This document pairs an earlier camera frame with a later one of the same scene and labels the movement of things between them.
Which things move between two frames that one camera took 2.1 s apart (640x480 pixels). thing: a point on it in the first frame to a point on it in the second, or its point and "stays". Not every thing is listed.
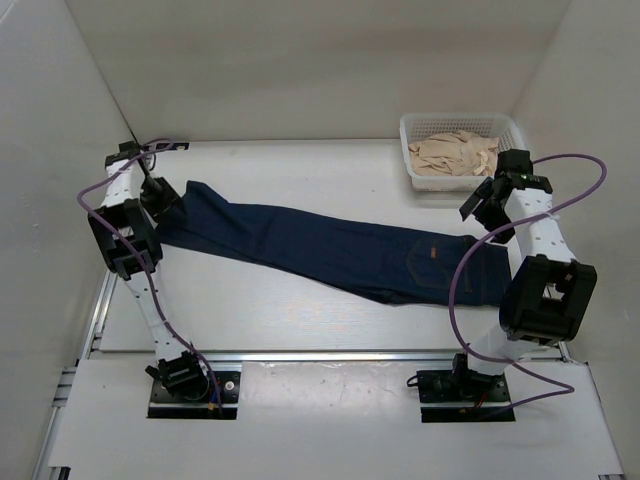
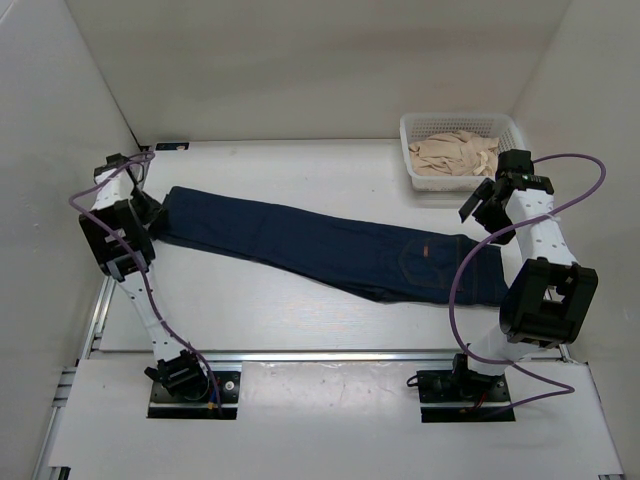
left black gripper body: (157, 195) to (147, 208)
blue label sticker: (171, 146) stays
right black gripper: (467, 209) stays
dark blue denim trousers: (345, 249) stays
